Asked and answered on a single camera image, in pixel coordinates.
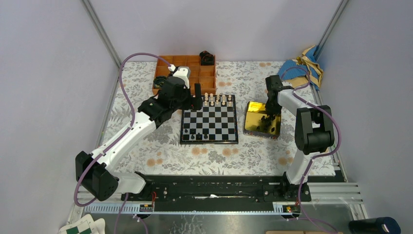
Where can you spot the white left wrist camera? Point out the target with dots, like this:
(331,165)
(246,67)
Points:
(181,72)

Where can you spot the black cylinder bottom right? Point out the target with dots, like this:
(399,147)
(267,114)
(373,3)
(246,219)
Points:
(379,225)

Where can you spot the gold tin of black pieces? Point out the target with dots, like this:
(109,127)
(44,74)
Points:
(258,123)

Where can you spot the blue yellow cloth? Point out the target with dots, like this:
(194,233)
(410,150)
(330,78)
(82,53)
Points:
(295,71)

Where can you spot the black coil top compartment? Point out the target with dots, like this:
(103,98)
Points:
(206,58)

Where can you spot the floral table mat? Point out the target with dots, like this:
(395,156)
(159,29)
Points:
(160,153)

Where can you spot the green white checkered paper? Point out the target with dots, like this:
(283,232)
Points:
(86,225)

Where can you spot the black silver chess board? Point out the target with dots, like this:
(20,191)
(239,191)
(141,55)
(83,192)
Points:
(218,114)

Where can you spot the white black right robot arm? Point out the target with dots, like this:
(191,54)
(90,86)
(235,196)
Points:
(313,127)

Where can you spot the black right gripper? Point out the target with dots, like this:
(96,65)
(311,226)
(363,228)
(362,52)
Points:
(274,110)

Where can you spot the orange compartment tray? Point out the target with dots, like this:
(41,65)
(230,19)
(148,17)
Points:
(204,75)

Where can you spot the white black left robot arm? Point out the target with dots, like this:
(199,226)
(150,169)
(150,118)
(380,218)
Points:
(96,171)

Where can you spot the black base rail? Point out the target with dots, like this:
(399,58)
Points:
(218,193)

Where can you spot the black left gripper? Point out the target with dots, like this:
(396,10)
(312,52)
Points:
(195,103)

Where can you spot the black green coil left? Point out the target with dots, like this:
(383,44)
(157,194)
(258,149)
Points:
(158,82)

